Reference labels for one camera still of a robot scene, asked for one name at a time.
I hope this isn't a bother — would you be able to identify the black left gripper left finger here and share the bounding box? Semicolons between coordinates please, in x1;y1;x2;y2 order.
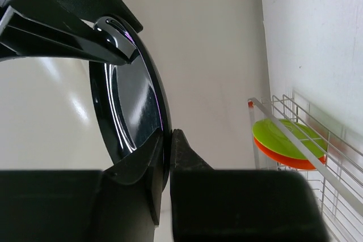
1;133;163;241

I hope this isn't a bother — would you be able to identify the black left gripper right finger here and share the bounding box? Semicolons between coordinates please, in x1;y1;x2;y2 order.
170;129;329;241

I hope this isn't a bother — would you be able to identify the orange plate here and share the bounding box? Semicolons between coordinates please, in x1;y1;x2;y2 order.
254;137;327;170

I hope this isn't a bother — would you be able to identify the black plate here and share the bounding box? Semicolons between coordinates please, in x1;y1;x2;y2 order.
89;15;172;183

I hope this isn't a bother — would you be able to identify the green plate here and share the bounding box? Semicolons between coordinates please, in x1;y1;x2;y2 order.
252;118;327;160

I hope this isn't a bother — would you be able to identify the metal wire dish rack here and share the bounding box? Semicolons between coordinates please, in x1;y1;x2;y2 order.
248;94;362;241

